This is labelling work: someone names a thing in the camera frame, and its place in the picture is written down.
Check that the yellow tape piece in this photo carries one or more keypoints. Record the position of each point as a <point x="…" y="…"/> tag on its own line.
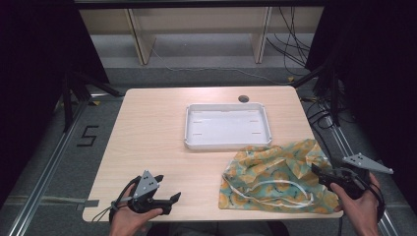
<point x="290" y="79"/>
<point x="95" y="103"/>

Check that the person's right hand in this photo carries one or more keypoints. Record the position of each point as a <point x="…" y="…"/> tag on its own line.
<point x="357" y="209"/>

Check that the white plastic tray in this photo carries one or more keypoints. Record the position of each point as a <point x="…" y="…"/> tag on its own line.
<point x="226" y="131"/>

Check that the person's left hand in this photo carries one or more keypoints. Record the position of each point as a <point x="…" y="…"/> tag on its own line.
<point x="126" y="223"/>

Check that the dark curtain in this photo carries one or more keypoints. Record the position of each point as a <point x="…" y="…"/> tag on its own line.
<point x="32" y="82"/>
<point x="377" y="82"/>

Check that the beige floor tape strip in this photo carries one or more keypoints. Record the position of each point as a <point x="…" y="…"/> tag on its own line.
<point x="49" y="199"/>

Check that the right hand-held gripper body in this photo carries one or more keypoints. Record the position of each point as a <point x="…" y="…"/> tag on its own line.
<point x="347" y="183"/>

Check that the aluminium floor rail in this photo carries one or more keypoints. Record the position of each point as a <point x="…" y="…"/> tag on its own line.
<point x="344" y="144"/>
<point x="49" y="164"/>

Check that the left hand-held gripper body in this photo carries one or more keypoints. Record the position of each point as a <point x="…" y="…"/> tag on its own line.
<point x="146" y="187"/>

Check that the beige wooden desk frame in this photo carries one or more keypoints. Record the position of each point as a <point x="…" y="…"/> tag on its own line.
<point x="144" y="36"/>

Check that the black metal stand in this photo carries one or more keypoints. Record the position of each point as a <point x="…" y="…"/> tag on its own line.
<point x="331" y="91"/>
<point x="70" y="98"/>

